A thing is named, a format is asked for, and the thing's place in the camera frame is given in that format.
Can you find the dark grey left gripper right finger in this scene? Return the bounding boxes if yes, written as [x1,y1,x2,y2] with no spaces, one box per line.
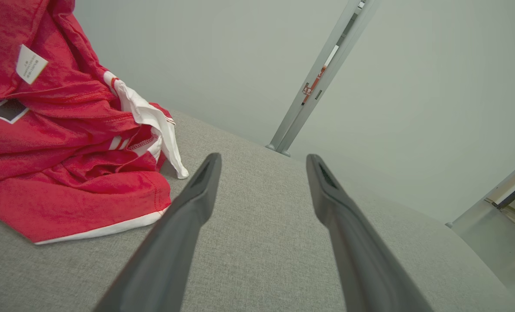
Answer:
[306,154,434,312]

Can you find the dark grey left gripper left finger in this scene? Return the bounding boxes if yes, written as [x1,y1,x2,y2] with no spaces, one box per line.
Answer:
[94,153,222,312]

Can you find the red white numbered jersey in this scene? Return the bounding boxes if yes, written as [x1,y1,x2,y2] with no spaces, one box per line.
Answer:
[0,0,189,188]

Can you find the grey metal frame corner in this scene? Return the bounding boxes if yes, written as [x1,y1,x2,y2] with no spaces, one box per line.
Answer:
[446,152,515,295]

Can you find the grey double partition post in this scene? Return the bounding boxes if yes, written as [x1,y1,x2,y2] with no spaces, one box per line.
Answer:
[265,0,382,157]

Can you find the red white post sticker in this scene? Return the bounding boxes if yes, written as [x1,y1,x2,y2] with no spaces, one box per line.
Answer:
[302,43,341,105]

